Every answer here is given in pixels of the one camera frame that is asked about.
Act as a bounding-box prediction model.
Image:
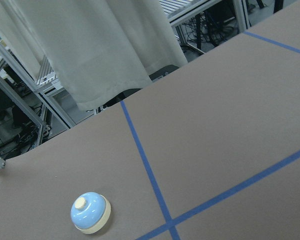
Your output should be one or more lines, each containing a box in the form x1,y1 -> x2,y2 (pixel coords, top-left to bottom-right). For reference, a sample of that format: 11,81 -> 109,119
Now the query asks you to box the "white curtain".
0,0 -> 187,111

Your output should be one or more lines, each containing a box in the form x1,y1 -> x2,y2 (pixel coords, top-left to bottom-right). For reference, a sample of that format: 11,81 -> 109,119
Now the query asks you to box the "aluminium bench with equipment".
159,0 -> 252,55

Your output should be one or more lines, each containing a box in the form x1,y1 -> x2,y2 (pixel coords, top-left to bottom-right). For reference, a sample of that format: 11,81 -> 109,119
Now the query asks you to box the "grey metal bracket box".
149,64 -> 179,82

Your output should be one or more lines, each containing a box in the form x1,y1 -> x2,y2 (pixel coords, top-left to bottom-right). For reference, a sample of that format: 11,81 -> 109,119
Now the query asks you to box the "aluminium frame structure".
0,32 -> 77,173

